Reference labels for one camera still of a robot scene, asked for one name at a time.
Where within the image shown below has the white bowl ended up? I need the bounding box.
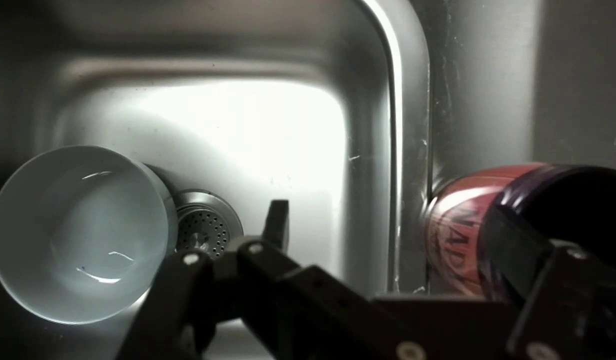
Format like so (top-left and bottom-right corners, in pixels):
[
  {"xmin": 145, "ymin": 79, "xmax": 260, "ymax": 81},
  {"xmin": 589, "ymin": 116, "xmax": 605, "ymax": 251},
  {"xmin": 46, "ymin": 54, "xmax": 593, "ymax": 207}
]
[{"xmin": 0, "ymin": 146, "xmax": 175, "ymax": 326}]

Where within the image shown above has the sink drain strainer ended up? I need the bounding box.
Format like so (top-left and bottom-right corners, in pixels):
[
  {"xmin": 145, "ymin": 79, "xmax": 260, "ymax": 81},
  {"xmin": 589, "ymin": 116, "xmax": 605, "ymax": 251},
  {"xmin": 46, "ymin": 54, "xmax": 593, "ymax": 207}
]
[{"xmin": 173, "ymin": 190, "xmax": 243, "ymax": 258}]

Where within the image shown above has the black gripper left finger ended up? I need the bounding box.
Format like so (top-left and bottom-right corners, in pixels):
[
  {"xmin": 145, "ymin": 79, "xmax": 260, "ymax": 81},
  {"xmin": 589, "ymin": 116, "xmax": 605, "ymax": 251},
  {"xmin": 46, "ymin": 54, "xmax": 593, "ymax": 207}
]
[{"xmin": 262, "ymin": 200, "xmax": 289, "ymax": 251}]

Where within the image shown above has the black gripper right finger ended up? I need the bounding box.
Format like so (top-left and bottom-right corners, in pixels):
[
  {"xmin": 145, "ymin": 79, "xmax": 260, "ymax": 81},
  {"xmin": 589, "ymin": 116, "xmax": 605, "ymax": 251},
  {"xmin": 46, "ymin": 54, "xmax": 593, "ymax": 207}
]
[{"xmin": 479, "ymin": 207, "xmax": 552, "ymax": 304}]

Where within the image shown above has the stainless steel sink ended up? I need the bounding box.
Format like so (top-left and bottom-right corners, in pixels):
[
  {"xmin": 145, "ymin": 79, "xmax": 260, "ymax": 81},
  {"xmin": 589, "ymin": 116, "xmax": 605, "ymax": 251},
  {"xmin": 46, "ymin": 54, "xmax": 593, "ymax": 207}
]
[{"xmin": 0, "ymin": 0, "xmax": 616, "ymax": 360}]

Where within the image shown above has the brown mug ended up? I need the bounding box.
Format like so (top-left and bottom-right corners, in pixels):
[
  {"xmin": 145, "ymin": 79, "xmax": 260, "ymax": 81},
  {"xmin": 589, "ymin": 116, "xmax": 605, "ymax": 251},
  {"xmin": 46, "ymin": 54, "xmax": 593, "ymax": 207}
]
[{"xmin": 425, "ymin": 163, "xmax": 616, "ymax": 300}]

